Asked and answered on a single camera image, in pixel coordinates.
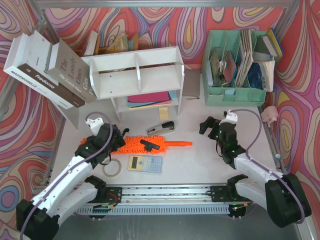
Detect white wooden bookshelf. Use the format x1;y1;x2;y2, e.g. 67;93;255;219
82;46;185;122

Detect books in organizer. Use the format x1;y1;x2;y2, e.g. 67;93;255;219
202;28;284;92

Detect orange chenille duster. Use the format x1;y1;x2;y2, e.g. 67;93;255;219
81;135;193;155

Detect small red pencil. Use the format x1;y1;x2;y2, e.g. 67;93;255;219
187;97;200;100

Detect mint green desk organizer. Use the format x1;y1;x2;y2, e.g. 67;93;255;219
201;29;266;107

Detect grey notebook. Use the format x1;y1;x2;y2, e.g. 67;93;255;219
182;69;201;97

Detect yellow grey calculator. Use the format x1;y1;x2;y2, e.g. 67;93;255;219
128;155;163;174

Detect large white brown book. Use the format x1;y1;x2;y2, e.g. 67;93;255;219
3;31;85;109

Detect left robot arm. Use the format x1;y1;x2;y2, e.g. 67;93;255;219
16;123;125;240

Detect white utility knife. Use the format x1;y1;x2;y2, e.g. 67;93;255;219
122;128;130;137

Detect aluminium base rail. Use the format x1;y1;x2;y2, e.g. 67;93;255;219
76;183;252;219

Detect grey Lonely Ones book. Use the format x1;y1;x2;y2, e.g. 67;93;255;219
46;39;97;103

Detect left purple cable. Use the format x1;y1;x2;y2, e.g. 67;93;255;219
19;111;113;240

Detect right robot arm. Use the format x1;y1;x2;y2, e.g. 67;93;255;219
199;116;312;228

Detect roll of tape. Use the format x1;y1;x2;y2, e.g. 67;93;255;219
102;158;122;178

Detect books behind shelf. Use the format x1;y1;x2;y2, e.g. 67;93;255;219
75;30;139;57

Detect grey black stapler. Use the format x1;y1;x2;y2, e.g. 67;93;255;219
147;121;176;136

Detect stack of coloured paper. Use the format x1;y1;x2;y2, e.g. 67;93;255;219
126;90;177;109

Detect pink piggy figurine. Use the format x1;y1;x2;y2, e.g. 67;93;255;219
260;105;279;128

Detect yellow sticky note pad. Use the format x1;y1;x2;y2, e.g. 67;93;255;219
158;107;169;120

